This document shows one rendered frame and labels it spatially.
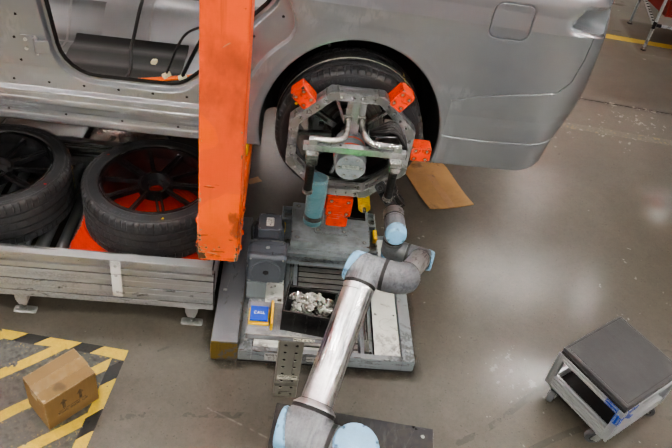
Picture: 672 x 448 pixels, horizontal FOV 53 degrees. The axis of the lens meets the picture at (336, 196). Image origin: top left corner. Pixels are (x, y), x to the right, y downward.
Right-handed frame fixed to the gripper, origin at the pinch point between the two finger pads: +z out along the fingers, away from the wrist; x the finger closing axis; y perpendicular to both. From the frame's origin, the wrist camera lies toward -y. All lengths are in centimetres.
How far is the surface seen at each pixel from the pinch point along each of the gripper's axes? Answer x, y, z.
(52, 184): -116, -97, -9
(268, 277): -60, -11, -35
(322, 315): -27, -14, -77
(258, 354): -78, 4, -60
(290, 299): -37, -22, -68
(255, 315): -50, -28, -73
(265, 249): -54, -21, -29
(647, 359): 60, 102, -69
